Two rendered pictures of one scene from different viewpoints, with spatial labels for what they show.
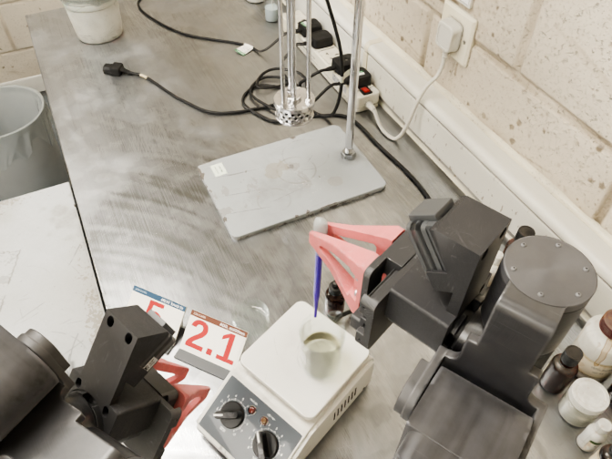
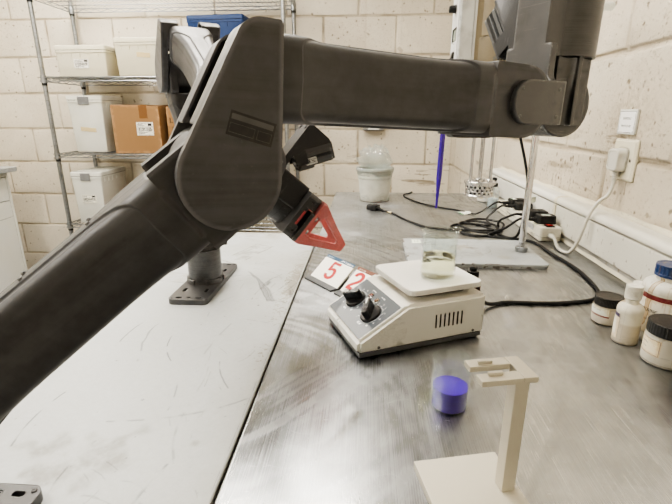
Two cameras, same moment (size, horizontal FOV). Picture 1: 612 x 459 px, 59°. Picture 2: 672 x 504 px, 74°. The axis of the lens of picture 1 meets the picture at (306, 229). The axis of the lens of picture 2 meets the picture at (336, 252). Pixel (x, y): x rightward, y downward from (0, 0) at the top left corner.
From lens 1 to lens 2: 0.51 m
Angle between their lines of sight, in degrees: 39
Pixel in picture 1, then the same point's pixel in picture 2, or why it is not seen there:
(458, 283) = (510, 31)
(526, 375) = (544, 47)
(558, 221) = not seen: outside the picture
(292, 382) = (408, 278)
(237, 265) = not seen: hidden behind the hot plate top
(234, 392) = (363, 287)
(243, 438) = (356, 311)
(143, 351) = (311, 138)
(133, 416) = (289, 180)
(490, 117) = (652, 214)
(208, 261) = not seen: hidden behind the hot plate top
